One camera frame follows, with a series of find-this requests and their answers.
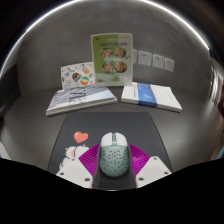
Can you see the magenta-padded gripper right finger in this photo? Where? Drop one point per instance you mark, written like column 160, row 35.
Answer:
column 141, row 161

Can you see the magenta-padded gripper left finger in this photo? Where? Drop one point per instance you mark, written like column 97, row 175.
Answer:
column 87, row 161

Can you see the white and teal computer mouse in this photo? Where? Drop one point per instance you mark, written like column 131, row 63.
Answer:
column 114, row 155

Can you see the dark cartoon-print mouse pad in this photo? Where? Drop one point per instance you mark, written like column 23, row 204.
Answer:
column 110, row 123

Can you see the grey striped cover book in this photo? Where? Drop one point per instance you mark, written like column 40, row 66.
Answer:
column 80, row 98

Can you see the white book with blue band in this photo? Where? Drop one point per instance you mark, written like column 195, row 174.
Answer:
column 151, row 96

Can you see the white cartoon sticker card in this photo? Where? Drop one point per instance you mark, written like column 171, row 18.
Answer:
column 77, row 76

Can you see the green acrylic menu stand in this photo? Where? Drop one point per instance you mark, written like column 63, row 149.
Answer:
column 111, row 58

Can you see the white wall socket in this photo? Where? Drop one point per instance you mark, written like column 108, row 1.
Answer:
column 145, row 58
column 169, row 64
column 158, row 61
column 135, row 56

